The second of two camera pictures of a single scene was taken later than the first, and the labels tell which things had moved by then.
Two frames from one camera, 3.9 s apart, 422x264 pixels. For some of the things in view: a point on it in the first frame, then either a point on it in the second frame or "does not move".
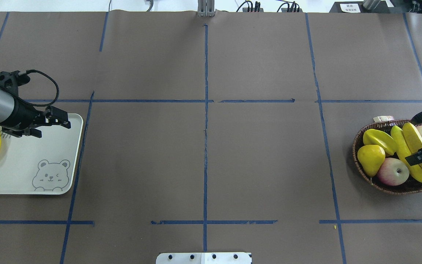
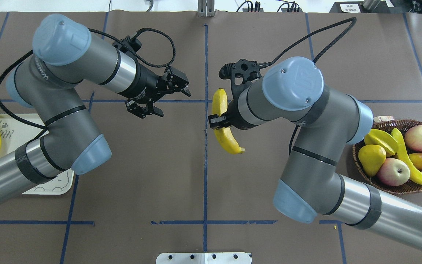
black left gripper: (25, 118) → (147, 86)
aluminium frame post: (206, 8) does not move
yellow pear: (371, 157) does not move
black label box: (359, 7) does not move
